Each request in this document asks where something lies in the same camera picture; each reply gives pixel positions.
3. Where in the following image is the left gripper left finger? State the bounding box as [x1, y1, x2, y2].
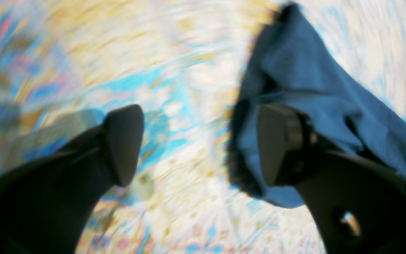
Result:
[0, 104, 144, 254]

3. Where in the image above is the patterned tile tablecloth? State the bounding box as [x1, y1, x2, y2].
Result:
[0, 0, 406, 254]

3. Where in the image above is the dark navy t-shirt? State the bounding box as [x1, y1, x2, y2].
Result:
[231, 4, 406, 208]

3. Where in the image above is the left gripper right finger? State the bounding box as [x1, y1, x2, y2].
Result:
[257, 104, 406, 254]

